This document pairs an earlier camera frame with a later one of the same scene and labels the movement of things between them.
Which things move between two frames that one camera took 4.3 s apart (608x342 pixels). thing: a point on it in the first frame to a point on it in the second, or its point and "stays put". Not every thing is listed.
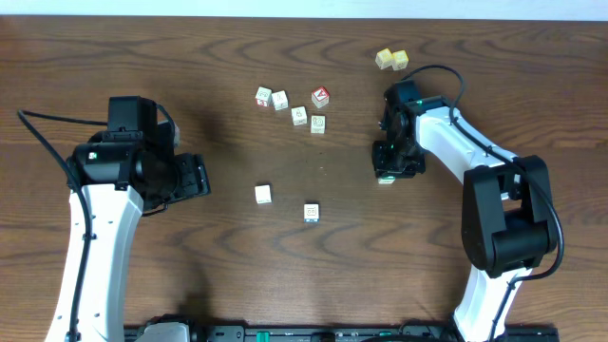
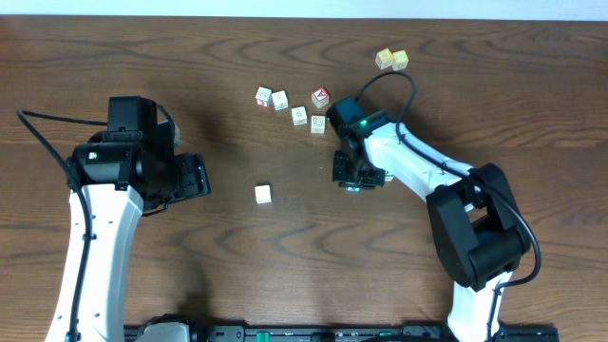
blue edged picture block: (311, 213) to (351, 189)
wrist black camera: (402, 92) to (350, 119)
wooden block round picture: (318, 123) stays put
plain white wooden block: (263, 194) stays put
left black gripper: (191, 180) stays put
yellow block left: (384, 58) stays put
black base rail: (275, 332) stays put
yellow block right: (399, 60) stays put
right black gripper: (385, 167) to (341, 174)
